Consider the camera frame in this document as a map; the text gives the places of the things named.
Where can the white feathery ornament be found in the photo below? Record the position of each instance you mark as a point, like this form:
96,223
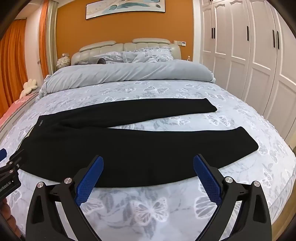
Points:
63,62

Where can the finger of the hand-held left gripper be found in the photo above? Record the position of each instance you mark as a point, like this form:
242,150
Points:
1,153
19,159

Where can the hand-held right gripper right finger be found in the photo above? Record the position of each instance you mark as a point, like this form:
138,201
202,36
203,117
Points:
208,179

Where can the grey cylindrical bolster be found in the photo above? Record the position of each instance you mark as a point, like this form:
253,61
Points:
101,61

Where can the bed with butterfly sheet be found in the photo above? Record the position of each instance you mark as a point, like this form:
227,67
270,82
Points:
175,208

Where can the wide orange curtain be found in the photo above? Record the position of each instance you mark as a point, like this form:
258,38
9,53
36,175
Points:
12,64

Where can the person's left hand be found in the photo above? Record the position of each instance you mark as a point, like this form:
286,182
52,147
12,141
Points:
6,215

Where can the black pants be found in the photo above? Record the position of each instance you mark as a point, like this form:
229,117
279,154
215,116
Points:
120,148

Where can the grey duvet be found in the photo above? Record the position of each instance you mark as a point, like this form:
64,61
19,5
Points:
129,73

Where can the white flower plush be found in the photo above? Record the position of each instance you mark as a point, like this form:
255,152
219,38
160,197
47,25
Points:
29,87

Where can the pink cloth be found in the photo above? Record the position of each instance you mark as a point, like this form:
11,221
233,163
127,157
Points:
16,105

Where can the butterfly print pillow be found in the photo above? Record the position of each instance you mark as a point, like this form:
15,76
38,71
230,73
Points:
150,55
112,56

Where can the narrow orange curtain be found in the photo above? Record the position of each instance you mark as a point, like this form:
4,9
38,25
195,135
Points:
43,37

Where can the white panelled wardrobe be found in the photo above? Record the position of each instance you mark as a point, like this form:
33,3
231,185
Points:
254,69

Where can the framed wall painting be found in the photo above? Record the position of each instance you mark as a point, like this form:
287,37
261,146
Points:
124,7

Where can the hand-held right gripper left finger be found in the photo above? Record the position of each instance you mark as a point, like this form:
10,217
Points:
90,179

